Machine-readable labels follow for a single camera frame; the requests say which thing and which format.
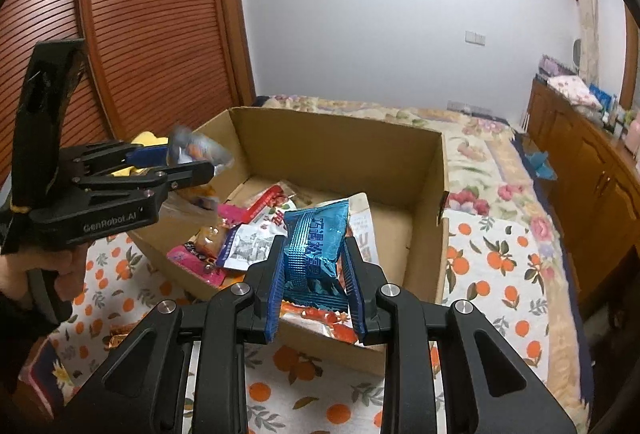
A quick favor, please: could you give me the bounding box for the pink-ended cake packet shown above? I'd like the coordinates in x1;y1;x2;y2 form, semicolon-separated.
166;209;241;287

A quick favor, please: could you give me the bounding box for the silver snack packet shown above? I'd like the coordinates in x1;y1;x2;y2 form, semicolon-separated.
162;126;236;215

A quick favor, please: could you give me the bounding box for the beige snack packet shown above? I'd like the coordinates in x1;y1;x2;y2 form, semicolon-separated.
277;180;316;210

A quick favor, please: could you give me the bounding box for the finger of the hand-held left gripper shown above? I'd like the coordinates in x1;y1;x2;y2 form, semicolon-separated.
62;141;171;180
80;161;216;192

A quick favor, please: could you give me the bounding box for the blue crumpled cloth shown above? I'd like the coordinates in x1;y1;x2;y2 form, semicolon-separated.
524;150;559;181

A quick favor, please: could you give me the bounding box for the person's left hand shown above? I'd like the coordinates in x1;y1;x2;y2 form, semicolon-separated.
0;245;88;302

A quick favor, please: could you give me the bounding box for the floral quilt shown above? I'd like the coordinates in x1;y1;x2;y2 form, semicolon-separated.
252;94;601;434

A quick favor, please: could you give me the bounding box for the small orange-brown snack packet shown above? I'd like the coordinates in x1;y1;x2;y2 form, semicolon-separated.
102;326;133;351

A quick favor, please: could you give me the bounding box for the pink floral folded cloth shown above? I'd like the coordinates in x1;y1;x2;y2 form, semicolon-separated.
547;73;604;111

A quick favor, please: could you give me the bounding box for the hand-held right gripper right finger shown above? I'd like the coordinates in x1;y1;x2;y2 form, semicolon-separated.
342;238;576;434

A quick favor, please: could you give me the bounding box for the purple folded cloth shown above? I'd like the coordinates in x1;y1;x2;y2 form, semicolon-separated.
537;55;575;77

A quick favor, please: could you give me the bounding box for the yellow plush toy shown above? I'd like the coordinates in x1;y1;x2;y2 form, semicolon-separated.
112;130;168;177

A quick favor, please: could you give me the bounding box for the blue snack packet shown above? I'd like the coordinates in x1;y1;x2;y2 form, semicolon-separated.
277;196;351;312

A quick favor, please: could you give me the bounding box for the large orange snack packet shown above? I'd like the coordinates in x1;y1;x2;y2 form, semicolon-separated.
279;299;362;343

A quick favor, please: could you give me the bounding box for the wooden cabinet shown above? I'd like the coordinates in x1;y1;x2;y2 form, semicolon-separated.
527;79;640;310

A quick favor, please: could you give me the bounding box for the white blue-print snack packet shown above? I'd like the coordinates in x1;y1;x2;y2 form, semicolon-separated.
217;223;275;272

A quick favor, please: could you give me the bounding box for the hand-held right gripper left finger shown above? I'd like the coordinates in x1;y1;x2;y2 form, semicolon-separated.
50;236;287;434

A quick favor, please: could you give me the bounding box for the wooden louvered wardrobe door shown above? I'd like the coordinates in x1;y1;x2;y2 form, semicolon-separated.
0;0;118;215
75;0;257;140

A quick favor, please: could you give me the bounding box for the cardboard box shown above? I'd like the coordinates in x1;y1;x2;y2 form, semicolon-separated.
127;106;451;367

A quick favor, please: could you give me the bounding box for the pale curtain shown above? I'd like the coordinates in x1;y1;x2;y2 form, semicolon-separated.
570;0;603;82

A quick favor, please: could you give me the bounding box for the white grey-print snack packet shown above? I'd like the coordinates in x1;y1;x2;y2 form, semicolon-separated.
346;193;379;265

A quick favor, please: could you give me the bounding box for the orange-fruit print blanket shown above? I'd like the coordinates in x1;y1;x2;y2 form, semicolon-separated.
47;209;556;434

